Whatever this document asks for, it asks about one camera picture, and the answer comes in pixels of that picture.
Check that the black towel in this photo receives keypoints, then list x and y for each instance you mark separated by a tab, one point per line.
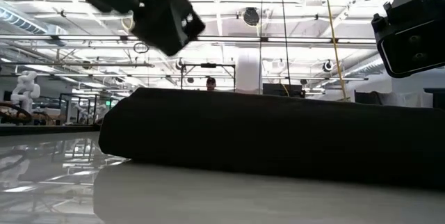
260	137

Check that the black metal rack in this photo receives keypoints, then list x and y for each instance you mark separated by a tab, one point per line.
74	94

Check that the white humanoid robot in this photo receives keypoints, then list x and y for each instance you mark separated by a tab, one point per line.
26	88

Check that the person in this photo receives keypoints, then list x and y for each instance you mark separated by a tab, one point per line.
211	84

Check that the white round column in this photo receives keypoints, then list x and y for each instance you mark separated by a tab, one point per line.
248	76

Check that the black flat monitor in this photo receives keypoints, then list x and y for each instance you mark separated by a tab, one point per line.
276	90

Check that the long ceiling light bar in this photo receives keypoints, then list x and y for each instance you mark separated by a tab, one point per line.
313	39

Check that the small round black ceiling device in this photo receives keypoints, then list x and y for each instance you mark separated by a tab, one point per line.
327	66

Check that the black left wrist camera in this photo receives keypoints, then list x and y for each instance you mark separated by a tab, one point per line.
167	22

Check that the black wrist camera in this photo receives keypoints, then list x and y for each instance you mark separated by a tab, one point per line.
410	43
167	22

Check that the black gantry frame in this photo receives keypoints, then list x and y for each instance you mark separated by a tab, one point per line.
208	65

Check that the black metal table frame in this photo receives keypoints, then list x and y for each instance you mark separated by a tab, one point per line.
41	130

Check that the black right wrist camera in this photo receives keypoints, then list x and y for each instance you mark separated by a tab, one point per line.
410	43

